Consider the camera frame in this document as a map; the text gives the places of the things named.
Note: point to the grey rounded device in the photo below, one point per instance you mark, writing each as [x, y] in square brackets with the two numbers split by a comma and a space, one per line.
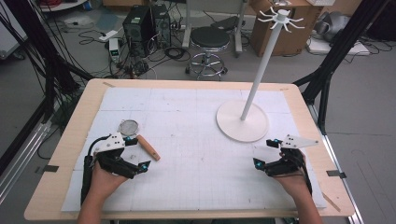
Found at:
[331, 23]

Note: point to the black chair seat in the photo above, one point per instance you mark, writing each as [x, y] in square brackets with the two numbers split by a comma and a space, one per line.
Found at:
[225, 23]

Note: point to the white metal stand frame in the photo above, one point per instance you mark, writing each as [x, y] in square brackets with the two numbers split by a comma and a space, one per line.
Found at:
[187, 25]

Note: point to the large black computer tower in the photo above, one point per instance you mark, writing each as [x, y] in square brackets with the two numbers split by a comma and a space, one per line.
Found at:
[137, 29]

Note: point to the long brown tape strip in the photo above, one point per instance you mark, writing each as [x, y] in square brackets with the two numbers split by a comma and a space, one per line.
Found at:
[330, 202]

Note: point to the person's right hand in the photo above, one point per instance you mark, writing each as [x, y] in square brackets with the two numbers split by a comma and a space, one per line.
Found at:
[292, 185]

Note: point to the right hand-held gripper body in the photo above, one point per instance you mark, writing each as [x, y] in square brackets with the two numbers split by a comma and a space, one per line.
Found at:
[288, 163]

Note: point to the white grid mat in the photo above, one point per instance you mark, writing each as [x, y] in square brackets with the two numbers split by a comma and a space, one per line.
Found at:
[193, 174]

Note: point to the white hook stand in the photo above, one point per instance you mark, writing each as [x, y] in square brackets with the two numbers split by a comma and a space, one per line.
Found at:
[243, 124]

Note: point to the white power strip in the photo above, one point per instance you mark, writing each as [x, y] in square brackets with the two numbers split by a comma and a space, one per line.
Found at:
[108, 35]

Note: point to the black round stool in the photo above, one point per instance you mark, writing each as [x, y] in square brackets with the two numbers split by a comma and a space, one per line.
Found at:
[209, 36]

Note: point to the black tape strip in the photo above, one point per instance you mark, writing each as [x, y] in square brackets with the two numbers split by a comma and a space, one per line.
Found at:
[334, 173]
[51, 168]

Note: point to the slim black computer tower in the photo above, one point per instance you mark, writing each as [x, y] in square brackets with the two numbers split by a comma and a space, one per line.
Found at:
[162, 25]

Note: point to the white box with green display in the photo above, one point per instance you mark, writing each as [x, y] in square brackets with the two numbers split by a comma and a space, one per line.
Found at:
[114, 49]

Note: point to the white flat board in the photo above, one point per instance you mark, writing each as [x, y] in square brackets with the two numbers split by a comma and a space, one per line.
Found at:
[339, 48]

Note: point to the person's left hand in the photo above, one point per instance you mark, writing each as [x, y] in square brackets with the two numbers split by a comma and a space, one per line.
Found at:
[104, 183]

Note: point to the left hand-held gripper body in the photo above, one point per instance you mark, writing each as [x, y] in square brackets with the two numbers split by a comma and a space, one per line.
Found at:
[113, 161]

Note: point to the aluminium rail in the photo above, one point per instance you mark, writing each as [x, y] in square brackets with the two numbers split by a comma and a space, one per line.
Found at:
[25, 152]
[327, 144]

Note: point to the cardboard box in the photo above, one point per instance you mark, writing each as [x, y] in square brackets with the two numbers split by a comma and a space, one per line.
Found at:
[289, 40]

